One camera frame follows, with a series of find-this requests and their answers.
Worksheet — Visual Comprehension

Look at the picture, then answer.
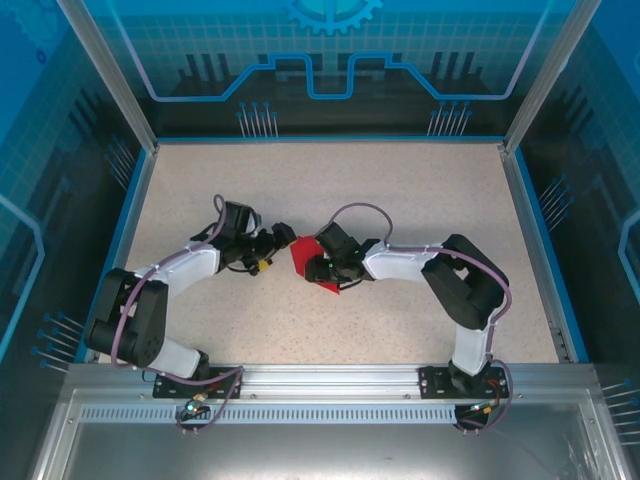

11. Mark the red paper sheet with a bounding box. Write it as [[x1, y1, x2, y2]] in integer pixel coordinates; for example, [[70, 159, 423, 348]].
[[288, 235, 346, 297]]

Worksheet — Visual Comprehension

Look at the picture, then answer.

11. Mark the blue printed gear panel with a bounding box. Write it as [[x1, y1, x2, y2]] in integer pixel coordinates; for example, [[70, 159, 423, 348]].
[[87, 0, 559, 139]]

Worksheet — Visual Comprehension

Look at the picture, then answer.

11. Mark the blue printed side panel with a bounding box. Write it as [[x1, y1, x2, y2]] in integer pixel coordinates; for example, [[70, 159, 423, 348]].
[[0, 0, 154, 480], [514, 0, 640, 480]]

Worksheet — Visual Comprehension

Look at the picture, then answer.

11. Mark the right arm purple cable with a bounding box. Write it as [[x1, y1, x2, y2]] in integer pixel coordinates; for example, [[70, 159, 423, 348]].
[[327, 202, 515, 434]]

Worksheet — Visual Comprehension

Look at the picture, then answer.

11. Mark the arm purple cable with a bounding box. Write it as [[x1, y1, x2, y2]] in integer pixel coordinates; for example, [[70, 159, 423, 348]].
[[327, 202, 515, 434], [107, 193, 246, 436]]

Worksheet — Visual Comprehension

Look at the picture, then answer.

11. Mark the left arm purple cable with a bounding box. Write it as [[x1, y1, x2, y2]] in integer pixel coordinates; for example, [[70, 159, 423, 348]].
[[107, 193, 246, 436]]

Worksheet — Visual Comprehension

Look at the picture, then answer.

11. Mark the aluminium mounting rail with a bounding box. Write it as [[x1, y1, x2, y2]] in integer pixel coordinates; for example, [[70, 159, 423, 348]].
[[64, 362, 599, 399]]

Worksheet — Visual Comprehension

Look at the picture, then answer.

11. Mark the aluminium side rail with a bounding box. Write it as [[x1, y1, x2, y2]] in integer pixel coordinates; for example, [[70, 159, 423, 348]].
[[499, 142, 574, 364], [82, 144, 160, 364]]

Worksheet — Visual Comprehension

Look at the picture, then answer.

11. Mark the slotted cable duct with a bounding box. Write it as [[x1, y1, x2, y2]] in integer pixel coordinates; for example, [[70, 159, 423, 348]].
[[77, 405, 464, 425]]

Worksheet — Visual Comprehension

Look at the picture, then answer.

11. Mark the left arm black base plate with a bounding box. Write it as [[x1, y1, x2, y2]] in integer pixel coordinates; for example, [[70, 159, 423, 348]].
[[152, 364, 246, 401]]

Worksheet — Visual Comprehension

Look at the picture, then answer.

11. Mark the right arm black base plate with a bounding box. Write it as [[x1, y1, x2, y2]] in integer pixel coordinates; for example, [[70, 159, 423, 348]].
[[418, 364, 511, 401]]

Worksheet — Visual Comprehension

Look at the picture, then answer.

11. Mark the left arm cable connector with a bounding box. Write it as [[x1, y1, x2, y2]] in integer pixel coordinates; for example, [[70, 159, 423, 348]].
[[182, 392, 211, 416]]

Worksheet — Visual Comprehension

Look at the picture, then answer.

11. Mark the arm cable connector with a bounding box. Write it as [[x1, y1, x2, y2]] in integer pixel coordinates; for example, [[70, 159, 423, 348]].
[[467, 398, 503, 416], [182, 392, 211, 416]]

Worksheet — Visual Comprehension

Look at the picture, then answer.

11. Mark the aluminium frame post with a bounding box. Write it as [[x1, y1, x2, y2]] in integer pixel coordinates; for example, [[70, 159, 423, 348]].
[[55, 0, 161, 156], [502, 0, 601, 154]]

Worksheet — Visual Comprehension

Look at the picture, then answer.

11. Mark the right arm cable connector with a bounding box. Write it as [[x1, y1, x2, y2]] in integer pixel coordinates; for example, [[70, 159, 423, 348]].
[[467, 398, 503, 416]]

